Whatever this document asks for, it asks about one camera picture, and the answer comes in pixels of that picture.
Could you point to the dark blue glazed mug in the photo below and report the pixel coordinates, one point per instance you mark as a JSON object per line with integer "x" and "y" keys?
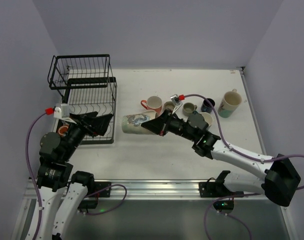
{"x": 206, "y": 105}

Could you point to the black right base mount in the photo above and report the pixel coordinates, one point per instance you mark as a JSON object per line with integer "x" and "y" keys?
{"x": 215, "y": 188}

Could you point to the black controller box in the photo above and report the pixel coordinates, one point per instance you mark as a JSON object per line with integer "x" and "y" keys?
{"x": 224, "y": 206}
{"x": 87, "y": 205}

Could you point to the tall cream teal coral mug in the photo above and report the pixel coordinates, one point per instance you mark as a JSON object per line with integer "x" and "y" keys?
{"x": 229, "y": 103}

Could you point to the aluminium mounting rail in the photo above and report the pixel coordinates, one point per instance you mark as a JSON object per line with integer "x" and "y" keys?
{"x": 170, "y": 189}

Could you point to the speckled beige small cup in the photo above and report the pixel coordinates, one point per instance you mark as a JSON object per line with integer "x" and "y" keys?
{"x": 169, "y": 105}

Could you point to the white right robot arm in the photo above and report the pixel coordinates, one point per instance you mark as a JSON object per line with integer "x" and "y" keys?
{"x": 275, "y": 179}

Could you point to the olive brown small mug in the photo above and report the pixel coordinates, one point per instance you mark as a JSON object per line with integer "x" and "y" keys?
{"x": 189, "y": 108}

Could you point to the small orange red mug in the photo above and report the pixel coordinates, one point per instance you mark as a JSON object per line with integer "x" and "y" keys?
{"x": 62, "y": 130}

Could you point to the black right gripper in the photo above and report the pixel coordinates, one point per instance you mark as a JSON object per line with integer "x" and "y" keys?
{"x": 164, "y": 124}

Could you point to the black wire dish rack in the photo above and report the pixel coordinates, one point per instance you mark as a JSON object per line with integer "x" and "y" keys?
{"x": 84, "y": 82}

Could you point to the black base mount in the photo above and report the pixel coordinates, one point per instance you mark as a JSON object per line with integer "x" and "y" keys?
{"x": 215, "y": 188}
{"x": 99, "y": 189}

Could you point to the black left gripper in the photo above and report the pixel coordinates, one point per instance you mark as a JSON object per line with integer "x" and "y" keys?
{"x": 86, "y": 124}

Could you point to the right black controller box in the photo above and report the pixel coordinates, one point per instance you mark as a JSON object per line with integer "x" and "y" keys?
{"x": 224, "y": 206}

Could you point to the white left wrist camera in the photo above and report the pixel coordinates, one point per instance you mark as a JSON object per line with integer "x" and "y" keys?
{"x": 62, "y": 112}

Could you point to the left black controller box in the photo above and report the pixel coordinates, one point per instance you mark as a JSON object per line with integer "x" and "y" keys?
{"x": 87, "y": 205}

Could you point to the tall cream green mug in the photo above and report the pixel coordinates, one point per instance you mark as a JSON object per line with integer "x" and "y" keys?
{"x": 131, "y": 124}

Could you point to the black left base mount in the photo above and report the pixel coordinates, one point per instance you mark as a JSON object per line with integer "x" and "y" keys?
{"x": 99, "y": 189}

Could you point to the dark teal mug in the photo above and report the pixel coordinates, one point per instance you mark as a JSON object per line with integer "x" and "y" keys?
{"x": 207, "y": 117}

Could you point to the large orange mug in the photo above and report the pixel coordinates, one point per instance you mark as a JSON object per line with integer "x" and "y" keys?
{"x": 152, "y": 103}

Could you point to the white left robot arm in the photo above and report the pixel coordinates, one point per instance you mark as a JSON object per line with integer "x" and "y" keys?
{"x": 59, "y": 192}

